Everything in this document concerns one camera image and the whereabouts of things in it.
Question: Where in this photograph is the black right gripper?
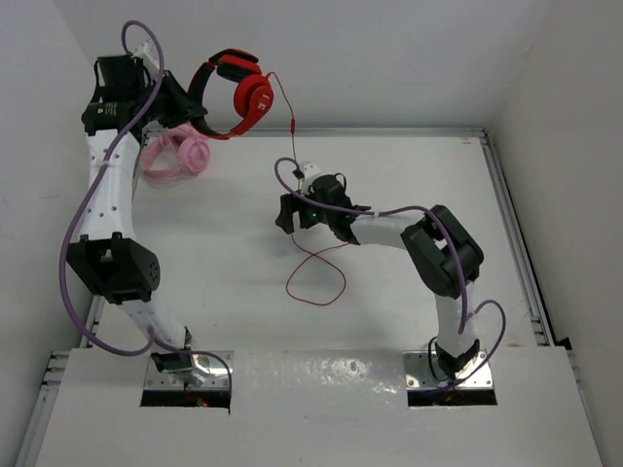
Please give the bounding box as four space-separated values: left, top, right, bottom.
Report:
277 187 335 234

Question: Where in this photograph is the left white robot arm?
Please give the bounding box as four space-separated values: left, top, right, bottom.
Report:
60 54 206 348

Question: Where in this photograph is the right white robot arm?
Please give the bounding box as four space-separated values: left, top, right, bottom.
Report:
275 175 484 378

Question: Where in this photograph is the white front board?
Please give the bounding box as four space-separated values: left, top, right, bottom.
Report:
37 347 601 466

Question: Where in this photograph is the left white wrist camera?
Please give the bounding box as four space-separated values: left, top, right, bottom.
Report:
133 39 160 69

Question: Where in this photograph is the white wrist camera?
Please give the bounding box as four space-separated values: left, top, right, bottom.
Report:
133 39 160 69
293 162 322 193

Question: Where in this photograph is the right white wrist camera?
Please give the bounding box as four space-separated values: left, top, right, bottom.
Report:
293 162 322 193

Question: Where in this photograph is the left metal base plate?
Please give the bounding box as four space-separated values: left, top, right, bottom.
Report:
143 351 234 391

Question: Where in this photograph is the metal base plate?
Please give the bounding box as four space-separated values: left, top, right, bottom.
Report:
402 349 496 390
143 351 234 391

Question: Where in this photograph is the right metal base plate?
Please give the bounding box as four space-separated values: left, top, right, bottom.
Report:
402 349 496 390

